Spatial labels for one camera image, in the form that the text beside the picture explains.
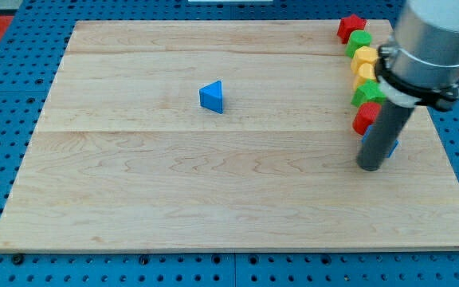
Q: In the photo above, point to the green star block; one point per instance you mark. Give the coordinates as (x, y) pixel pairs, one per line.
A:
(367, 92)

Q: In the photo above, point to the blue triangle block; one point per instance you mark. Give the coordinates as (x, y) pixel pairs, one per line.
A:
(211, 97)

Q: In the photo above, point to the wooden board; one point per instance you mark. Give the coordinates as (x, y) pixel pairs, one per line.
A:
(125, 160)

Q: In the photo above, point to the yellow heart block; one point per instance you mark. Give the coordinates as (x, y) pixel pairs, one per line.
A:
(365, 72)

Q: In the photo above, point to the red star block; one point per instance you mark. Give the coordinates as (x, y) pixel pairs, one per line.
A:
(348, 25)

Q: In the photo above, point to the red cylinder block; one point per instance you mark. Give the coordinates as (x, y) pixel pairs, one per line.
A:
(365, 116)

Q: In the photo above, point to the green cylinder block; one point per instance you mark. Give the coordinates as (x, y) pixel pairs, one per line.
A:
(358, 38)

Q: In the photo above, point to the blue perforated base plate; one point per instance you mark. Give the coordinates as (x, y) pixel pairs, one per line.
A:
(30, 53)

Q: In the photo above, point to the blue cube block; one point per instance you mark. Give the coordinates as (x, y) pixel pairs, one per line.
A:
(366, 134)

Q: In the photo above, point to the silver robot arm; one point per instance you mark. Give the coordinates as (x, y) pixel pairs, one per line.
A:
(419, 63)

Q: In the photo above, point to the yellow hexagon block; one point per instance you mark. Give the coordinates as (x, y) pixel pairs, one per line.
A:
(363, 55)

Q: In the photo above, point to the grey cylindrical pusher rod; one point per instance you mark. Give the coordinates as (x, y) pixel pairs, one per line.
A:
(391, 120)

